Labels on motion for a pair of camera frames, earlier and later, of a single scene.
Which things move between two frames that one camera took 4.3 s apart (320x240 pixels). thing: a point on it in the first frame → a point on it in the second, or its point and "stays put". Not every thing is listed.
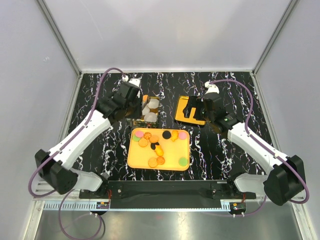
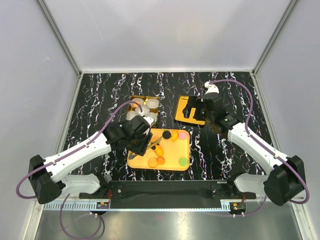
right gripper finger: (187, 110) stays put
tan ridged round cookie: (154, 138) stays put
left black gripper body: (135, 109) → (139, 144)
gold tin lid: (179, 115) stays put
